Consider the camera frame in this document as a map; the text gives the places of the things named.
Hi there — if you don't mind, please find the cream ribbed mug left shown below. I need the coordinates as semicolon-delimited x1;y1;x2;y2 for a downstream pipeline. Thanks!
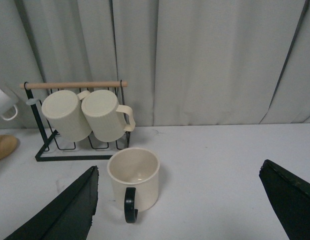
41;90;92;142

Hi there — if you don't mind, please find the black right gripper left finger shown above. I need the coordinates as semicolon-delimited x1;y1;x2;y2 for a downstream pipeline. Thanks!
6;166;99;240

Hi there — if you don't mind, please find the white enamel mug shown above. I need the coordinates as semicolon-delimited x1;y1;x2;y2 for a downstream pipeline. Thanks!
0;81;19;121

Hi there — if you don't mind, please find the cream mug black handle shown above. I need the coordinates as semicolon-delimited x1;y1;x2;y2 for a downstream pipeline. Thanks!
107;147;160;224

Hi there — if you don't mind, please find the black wire mug rack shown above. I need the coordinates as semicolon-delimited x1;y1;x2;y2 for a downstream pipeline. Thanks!
19;80;131;162

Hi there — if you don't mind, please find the cream ribbed mug right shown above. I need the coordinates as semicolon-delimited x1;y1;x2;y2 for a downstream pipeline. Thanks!
78;89;136;142

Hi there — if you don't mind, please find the wooden mug tree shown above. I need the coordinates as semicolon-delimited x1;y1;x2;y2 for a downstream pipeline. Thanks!
0;134;18;160

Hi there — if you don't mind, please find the cream ribbed mug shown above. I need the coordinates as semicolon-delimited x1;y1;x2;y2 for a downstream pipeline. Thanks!
41;90;92;142
78;89;136;142

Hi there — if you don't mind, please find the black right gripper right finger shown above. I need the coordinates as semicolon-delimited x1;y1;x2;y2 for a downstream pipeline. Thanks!
259;159;310;240

